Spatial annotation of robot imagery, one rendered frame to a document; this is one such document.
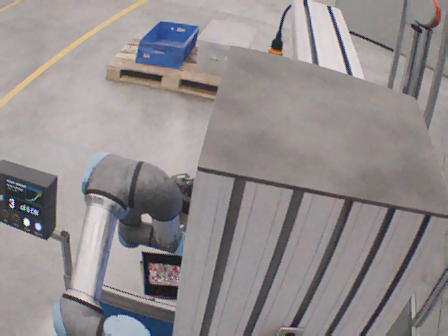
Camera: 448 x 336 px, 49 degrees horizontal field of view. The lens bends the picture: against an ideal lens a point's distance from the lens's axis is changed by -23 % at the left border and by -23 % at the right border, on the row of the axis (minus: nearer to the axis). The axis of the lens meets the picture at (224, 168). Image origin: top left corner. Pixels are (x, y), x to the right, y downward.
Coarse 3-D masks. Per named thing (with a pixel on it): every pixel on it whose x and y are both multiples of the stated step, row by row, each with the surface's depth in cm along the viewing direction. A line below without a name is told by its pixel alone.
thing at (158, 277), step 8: (152, 264) 200; (160, 264) 201; (168, 264) 202; (152, 272) 197; (160, 272) 198; (168, 272) 198; (176, 272) 199; (152, 280) 193; (160, 280) 194; (176, 280) 196
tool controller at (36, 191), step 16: (0, 176) 160; (16, 176) 160; (32, 176) 163; (48, 176) 166; (0, 192) 162; (16, 192) 161; (32, 192) 160; (48, 192) 160; (0, 208) 164; (32, 208) 162; (48, 208) 163; (16, 224) 165; (32, 224) 164; (48, 224) 164
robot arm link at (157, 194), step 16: (144, 176) 138; (160, 176) 140; (144, 192) 137; (160, 192) 139; (176, 192) 143; (144, 208) 140; (160, 208) 141; (176, 208) 145; (160, 224) 153; (176, 224) 157; (160, 240) 168; (176, 240) 169
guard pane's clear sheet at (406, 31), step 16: (432, 32) 212; (400, 48) 278; (432, 48) 213; (400, 64) 277; (432, 64) 212; (400, 80) 275; (432, 112) 208; (432, 128) 206; (432, 272) 168; (416, 288) 181; (432, 288) 163; (416, 304) 174; (432, 304) 157; (432, 320) 151
